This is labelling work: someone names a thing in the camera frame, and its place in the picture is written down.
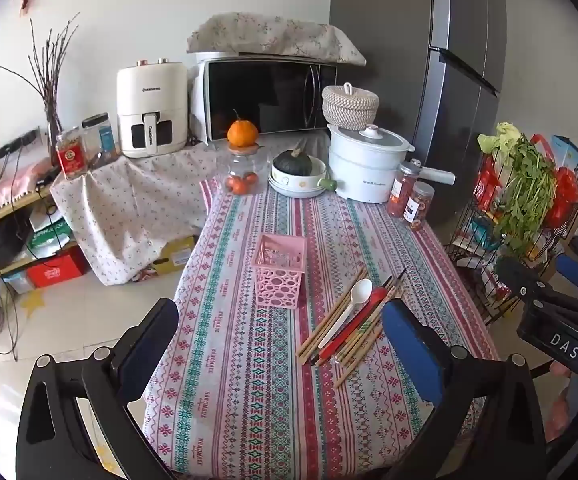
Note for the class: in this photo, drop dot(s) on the bundle of wooden chopsticks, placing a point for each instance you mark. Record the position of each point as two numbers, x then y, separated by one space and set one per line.
329 320

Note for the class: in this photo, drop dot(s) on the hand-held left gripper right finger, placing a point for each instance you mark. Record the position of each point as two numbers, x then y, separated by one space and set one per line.
409 345

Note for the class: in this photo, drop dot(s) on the dried branches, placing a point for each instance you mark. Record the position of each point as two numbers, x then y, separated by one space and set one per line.
51 70

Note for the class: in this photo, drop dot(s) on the white plate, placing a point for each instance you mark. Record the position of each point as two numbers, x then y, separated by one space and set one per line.
289 191

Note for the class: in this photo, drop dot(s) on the red plastic bag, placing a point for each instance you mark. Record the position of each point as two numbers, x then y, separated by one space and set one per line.
564 195

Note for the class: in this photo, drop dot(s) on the floral microwave cover cloth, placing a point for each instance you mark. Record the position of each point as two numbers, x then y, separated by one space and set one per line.
269 35

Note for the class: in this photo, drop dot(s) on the person's right hand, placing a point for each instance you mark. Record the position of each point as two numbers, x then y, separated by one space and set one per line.
576 410

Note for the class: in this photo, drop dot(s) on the black door microwave oven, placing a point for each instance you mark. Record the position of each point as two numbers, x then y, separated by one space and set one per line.
259 95

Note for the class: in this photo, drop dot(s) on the red label food jar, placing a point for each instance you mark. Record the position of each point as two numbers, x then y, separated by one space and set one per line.
71 157

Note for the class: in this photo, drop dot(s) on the black lid food jar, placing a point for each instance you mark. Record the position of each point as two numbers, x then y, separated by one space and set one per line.
100 140

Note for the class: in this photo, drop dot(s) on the grey refrigerator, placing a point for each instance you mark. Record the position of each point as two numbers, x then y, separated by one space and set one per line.
394 35

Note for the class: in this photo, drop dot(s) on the pink cloth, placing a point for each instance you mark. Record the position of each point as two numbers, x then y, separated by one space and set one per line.
24 175

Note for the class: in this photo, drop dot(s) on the dark green pumpkin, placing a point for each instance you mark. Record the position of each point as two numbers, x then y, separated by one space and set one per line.
291 162

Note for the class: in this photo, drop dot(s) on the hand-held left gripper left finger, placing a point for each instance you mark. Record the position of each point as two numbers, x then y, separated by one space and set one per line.
136 360

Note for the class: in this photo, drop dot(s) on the black chopstick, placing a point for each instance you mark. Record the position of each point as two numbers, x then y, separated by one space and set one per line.
385 285
396 280

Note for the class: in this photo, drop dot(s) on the red plastic spoon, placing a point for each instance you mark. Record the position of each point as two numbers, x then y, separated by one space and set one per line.
369 305

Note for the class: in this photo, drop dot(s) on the clear glass jar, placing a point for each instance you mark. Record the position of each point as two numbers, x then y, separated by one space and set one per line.
244 165

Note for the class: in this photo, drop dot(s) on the white plastic spoon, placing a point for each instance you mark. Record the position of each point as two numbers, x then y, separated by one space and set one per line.
359 291

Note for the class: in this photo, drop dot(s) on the white electric cooking pot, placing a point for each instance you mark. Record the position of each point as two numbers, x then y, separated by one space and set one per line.
364 172

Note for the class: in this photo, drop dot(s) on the glass pot lid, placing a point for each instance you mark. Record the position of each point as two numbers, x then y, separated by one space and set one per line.
369 137

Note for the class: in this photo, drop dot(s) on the cream air fryer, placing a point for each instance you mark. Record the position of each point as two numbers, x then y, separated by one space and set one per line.
151 90

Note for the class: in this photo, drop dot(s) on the napa cabbage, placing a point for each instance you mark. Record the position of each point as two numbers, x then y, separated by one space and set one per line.
499 137

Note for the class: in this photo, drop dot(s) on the short spice jar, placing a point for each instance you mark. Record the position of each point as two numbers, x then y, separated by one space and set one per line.
416 210

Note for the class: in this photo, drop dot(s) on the pink perforated utensil holder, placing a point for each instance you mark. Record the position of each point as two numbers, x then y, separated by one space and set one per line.
279 280

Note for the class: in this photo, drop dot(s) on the leafy greens bunch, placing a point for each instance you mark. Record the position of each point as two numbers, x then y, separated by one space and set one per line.
526 195

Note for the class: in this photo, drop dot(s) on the red box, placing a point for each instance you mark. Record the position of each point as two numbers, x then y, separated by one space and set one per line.
54 271

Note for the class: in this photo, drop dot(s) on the green and white bag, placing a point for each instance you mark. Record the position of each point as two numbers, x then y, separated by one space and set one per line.
49 237

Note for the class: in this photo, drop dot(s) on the woven lidded basket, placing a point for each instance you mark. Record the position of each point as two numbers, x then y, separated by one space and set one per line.
349 107

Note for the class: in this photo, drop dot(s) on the yellow cardboard box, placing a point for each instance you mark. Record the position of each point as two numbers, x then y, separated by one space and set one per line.
174 255

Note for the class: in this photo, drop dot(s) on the glass vase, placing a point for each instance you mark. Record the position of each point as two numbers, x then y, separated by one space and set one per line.
54 130

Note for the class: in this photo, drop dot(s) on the floral cabinet cover cloth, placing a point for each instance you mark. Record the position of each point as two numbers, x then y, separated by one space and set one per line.
134 200

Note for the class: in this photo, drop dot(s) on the large orange with stem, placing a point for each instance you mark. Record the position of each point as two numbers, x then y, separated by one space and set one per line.
242 132

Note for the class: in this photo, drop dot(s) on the wooden jar lid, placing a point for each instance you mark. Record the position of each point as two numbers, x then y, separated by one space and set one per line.
244 148

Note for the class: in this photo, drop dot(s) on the black power strip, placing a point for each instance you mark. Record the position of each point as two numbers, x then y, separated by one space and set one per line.
16 142

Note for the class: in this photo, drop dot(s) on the red chili spice jar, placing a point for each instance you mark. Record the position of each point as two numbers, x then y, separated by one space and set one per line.
401 195

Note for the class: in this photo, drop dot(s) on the small tangerine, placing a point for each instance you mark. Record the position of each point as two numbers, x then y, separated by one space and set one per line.
232 182
242 186
252 178

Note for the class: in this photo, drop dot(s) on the blue carton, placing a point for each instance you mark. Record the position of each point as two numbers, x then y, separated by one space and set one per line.
569 155

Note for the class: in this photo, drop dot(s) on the red snack packet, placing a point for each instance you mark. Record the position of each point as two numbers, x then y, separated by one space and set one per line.
486 185

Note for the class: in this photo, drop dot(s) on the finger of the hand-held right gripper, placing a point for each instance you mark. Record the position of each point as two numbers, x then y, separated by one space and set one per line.
576 271
519 275

